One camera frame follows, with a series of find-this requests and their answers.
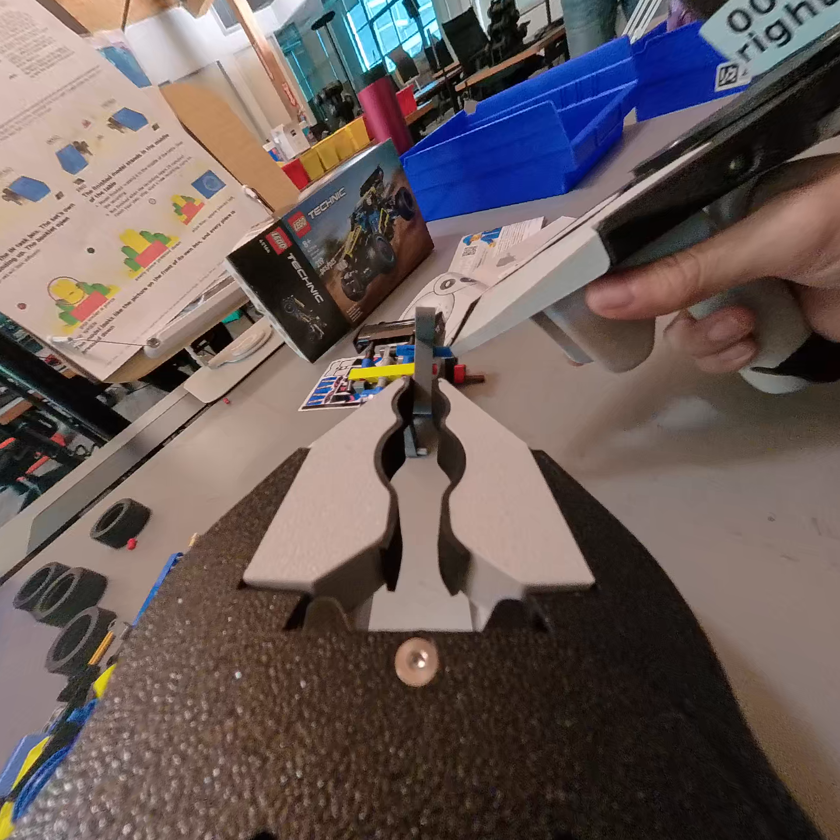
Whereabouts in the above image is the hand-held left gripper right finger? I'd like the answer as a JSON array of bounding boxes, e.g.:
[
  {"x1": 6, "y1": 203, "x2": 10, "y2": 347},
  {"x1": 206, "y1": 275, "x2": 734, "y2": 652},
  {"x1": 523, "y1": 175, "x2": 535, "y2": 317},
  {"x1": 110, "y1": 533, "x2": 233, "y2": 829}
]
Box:
[{"x1": 435, "y1": 381, "x2": 597, "y2": 632}]

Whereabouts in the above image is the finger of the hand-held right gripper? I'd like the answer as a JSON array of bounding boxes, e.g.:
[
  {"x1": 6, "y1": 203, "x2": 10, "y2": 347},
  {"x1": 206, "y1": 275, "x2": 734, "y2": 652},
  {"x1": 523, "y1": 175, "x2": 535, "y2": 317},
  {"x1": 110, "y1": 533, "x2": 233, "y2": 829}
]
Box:
[
  {"x1": 487, "y1": 156, "x2": 672, "y2": 287},
  {"x1": 451, "y1": 225, "x2": 616, "y2": 360}
]

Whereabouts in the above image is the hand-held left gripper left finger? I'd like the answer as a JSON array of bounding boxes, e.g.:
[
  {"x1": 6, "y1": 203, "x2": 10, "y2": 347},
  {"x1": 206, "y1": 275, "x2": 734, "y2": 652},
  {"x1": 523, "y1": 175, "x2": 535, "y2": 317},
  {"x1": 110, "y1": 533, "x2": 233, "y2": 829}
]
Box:
[{"x1": 241, "y1": 379, "x2": 416, "y2": 616}]

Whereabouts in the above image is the grey bent lego beam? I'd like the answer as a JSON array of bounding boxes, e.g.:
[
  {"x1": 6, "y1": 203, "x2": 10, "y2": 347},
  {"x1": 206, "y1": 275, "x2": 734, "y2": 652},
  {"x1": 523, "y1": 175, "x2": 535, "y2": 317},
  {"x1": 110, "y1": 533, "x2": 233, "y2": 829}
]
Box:
[{"x1": 404, "y1": 306, "x2": 448, "y2": 458}]

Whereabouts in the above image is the lego instruction booklet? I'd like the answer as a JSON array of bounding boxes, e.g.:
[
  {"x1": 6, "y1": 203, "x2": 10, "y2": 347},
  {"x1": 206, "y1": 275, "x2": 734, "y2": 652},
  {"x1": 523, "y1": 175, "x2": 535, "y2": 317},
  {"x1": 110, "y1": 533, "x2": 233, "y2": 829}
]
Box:
[{"x1": 407, "y1": 215, "x2": 581, "y2": 332}]

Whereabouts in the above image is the lego sticker sheet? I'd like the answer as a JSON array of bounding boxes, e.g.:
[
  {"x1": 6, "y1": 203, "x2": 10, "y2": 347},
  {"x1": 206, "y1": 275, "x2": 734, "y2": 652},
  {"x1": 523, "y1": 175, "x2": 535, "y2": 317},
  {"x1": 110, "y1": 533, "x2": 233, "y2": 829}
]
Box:
[{"x1": 298, "y1": 357, "x2": 371, "y2": 413}]

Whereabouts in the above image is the partly built lego model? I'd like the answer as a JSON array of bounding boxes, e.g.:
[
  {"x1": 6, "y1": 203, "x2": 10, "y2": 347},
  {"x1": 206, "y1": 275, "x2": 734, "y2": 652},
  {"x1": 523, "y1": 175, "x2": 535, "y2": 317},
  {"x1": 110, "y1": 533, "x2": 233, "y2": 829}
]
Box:
[{"x1": 348, "y1": 319, "x2": 488, "y2": 396}]

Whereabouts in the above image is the lego set box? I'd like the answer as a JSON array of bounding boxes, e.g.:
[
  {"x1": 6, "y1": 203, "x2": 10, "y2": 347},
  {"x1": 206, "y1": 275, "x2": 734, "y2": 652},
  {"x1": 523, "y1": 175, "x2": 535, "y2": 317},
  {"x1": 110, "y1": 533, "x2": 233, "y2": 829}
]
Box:
[{"x1": 225, "y1": 138, "x2": 435, "y2": 364}]

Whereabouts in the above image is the pile of loose lego parts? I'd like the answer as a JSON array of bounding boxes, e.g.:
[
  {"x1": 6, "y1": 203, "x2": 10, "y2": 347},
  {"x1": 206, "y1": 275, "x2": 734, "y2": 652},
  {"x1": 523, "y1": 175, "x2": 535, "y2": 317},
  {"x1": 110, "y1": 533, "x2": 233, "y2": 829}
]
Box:
[{"x1": 0, "y1": 550, "x2": 188, "y2": 824}]

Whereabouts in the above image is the person's right hand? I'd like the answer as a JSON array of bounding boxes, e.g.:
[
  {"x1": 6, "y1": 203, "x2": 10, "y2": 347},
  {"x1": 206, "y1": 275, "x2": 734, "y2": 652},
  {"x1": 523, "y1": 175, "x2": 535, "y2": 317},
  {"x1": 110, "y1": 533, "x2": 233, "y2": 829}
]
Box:
[{"x1": 584, "y1": 154, "x2": 840, "y2": 375}]

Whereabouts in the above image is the large blue plastic bin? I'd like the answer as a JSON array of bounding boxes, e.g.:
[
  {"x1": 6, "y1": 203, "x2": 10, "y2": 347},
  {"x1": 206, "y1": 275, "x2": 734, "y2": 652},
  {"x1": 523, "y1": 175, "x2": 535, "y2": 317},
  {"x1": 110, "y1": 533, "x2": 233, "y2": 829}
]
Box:
[{"x1": 399, "y1": 36, "x2": 641, "y2": 224}]

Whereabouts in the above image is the small blue plastic bin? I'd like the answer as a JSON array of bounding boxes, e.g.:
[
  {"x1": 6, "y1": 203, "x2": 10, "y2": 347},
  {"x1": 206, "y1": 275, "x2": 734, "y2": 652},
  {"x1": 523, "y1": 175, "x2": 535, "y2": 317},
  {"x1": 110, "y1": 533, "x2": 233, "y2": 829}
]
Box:
[{"x1": 629, "y1": 20, "x2": 752, "y2": 123}]

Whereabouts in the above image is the black office chair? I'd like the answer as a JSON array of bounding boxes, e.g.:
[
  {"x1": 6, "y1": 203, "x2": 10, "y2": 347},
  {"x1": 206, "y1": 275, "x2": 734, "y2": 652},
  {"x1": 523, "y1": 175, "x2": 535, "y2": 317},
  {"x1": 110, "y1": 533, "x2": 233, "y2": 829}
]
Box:
[{"x1": 441, "y1": 8, "x2": 493, "y2": 74}]

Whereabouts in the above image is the maroon cylinder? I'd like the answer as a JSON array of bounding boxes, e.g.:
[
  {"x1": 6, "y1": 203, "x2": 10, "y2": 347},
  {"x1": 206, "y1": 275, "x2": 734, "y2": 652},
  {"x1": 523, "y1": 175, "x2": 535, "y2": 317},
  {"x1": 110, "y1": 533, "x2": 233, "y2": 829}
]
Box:
[{"x1": 357, "y1": 79, "x2": 416, "y2": 157}]

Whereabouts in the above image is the white poster stand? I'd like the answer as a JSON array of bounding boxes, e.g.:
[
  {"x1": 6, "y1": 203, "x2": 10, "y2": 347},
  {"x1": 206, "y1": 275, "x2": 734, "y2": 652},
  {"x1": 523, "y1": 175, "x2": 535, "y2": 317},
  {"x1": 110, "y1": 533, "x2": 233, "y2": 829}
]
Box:
[{"x1": 143, "y1": 276, "x2": 290, "y2": 403}]

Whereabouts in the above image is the row of yellow plastic bins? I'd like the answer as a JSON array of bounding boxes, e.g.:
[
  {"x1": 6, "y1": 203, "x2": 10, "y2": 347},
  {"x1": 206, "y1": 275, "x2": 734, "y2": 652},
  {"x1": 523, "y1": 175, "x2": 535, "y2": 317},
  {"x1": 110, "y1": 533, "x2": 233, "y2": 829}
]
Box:
[{"x1": 298, "y1": 115, "x2": 376, "y2": 182}]

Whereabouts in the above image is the black floor lamp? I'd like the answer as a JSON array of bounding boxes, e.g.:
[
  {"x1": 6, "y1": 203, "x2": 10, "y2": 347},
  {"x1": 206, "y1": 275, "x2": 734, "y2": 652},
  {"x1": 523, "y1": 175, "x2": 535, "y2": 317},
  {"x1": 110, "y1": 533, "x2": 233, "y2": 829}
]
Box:
[{"x1": 311, "y1": 5, "x2": 361, "y2": 126}]

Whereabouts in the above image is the black metal rack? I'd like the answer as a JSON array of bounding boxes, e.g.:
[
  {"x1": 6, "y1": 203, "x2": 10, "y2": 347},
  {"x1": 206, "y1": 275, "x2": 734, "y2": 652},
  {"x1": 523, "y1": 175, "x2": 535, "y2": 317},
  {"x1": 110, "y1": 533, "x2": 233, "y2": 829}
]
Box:
[{"x1": 0, "y1": 328, "x2": 129, "y2": 500}]

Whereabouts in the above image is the brown cardboard panel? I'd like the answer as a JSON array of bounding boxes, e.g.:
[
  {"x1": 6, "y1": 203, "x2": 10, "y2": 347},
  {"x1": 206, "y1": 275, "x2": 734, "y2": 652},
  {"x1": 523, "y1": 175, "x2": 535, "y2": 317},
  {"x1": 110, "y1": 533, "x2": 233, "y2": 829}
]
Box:
[{"x1": 159, "y1": 82, "x2": 301, "y2": 212}]

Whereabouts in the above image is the printed instruction poster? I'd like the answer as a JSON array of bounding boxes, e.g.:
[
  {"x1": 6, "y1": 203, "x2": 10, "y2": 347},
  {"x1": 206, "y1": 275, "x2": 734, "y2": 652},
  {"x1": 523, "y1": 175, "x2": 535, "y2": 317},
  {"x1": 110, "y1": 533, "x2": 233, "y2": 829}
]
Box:
[{"x1": 0, "y1": 0, "x2": 280, "y2": 383}]

